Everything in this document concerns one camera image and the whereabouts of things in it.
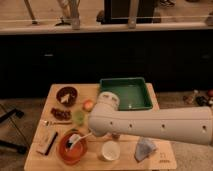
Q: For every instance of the green plastic tray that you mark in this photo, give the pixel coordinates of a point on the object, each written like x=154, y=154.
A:
x=132, y=92

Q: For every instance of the white small bowl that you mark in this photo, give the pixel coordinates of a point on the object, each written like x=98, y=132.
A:
x=110, y=151

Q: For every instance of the blue grey folded cloth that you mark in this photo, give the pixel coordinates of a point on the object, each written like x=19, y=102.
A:
x=144, y=148

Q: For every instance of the red plastic bowl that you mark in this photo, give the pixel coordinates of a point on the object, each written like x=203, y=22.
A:
x=71, y=156

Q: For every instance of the white dish brush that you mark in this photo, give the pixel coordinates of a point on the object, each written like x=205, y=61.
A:
x=74, y=139

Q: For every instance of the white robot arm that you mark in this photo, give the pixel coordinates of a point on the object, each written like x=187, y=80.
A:
x=189, y=125

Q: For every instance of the dark red grape bunch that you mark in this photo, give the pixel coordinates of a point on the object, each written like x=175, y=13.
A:
x=61, y=114

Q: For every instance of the black tripod stand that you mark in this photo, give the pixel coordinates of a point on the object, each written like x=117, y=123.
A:
x=13, y=138

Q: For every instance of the dark brown bowl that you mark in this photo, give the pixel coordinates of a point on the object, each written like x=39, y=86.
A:
x=67, y=96

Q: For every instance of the green small cup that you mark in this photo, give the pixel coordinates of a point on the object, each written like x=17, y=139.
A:
x=78, y=117

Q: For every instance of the metal fork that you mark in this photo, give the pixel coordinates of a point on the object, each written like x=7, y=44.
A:
x=50, y=123

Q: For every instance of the orange fruit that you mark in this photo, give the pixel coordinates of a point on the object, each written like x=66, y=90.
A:
x=88, y=105

